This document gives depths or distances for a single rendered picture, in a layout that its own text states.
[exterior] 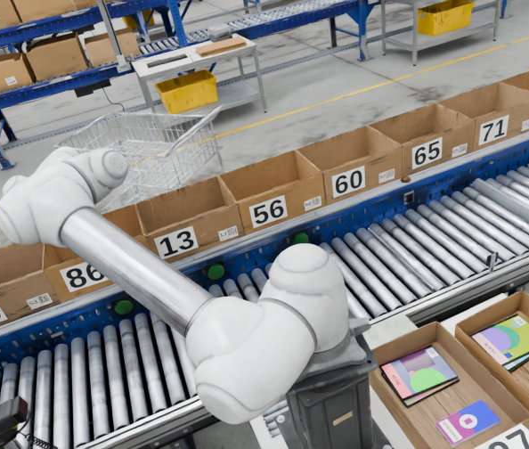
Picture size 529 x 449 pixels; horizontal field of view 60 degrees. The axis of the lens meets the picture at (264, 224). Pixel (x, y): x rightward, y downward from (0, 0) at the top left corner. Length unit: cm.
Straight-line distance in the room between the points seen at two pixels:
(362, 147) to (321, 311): 157
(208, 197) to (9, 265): 90
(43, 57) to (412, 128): 445
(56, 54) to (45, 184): 486
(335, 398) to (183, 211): 128
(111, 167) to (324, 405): 76
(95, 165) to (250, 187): 117
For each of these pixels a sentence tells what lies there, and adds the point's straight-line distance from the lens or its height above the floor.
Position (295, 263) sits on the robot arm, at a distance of 93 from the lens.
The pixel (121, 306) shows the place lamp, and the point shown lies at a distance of 195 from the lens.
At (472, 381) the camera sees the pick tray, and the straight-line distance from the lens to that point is 160.
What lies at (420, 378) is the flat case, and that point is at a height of 78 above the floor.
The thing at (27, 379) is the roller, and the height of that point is 75.
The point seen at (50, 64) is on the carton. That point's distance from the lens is 599.
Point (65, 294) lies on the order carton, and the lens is 198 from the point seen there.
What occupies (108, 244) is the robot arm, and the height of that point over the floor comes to 151.
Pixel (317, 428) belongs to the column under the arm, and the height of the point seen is 97.
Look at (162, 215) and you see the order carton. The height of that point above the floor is 95.
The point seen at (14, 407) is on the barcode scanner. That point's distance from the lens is 144.
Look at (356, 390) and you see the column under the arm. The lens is 121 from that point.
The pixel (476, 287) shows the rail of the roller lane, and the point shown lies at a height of 72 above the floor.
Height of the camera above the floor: 204
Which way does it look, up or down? 35 degrees down
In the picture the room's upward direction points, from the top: 12 degrees counter-clockwise
